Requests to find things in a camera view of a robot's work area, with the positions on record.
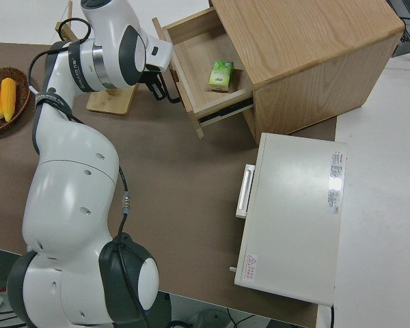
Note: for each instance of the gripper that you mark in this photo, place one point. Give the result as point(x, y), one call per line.
point(160, 51)

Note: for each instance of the light wooden drawer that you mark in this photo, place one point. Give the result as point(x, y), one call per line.
point(194, 51)

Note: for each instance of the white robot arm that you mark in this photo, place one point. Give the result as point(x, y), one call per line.
point(71, 191)

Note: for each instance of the small green carton box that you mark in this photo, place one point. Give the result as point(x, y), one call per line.
point(220, 76)

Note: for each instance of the round wicker basket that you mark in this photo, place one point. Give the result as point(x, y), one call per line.
point(22, 99)

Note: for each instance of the light wooden cabinet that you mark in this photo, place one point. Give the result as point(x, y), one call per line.
point(304, 51)

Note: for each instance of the cream toaster oven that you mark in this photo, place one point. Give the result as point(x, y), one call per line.
point(294, 218)

